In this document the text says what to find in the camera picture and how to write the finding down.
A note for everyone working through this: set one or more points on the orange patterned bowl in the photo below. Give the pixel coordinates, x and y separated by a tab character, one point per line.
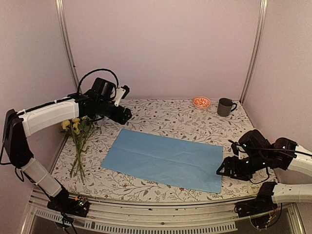
201	103

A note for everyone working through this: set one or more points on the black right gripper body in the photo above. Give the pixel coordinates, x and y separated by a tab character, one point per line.
244	171

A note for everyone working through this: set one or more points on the yellow fake flower stems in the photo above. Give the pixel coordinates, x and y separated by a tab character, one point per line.
79	130

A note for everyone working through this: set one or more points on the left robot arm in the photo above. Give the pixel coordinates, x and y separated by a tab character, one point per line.
21	127

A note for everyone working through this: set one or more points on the aluminium frame post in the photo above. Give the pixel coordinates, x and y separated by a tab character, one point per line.
66	42
256	46

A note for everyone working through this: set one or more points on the dark grey mug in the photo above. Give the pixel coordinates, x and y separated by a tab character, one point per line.
225	107

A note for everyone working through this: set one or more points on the left aluminium frame post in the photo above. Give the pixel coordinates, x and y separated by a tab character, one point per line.
66	42

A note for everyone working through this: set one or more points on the right aluminium frame post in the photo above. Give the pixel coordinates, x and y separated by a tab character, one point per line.
256	46

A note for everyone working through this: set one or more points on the front aluminium rail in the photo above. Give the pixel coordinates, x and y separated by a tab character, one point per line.
108	216

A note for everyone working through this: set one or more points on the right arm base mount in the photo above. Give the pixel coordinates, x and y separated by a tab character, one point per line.
262	211

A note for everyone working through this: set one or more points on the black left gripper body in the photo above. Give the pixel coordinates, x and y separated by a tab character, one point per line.
103	109

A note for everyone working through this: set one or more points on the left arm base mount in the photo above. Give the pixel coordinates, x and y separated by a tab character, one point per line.
65	204

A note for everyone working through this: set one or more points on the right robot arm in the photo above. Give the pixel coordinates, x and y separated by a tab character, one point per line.
287	155

